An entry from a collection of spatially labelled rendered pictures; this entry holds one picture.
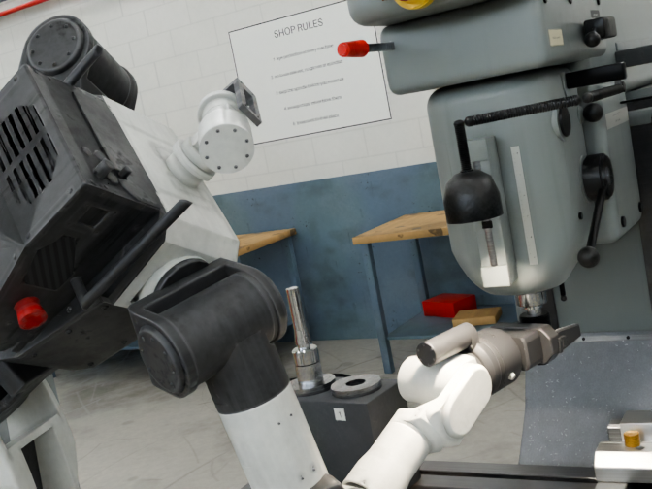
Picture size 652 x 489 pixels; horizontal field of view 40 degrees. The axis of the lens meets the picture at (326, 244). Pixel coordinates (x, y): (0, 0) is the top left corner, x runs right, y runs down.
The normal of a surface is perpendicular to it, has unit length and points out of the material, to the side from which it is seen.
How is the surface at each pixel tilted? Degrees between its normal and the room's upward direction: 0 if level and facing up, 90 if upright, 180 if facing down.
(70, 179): 65
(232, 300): 46
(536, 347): 90
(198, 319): 53
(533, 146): 90
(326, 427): 90
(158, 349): 100
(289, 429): 86
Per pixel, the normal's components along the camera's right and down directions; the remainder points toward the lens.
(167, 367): -0.72, 0.40
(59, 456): -0.22, 0.18
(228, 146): 0.15, 0.52
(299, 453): 0.63, -0.09
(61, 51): -0.26, -0.31
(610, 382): -0.54, -0.25
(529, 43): -0.51, 0.22
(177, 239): 0.84, -0.01
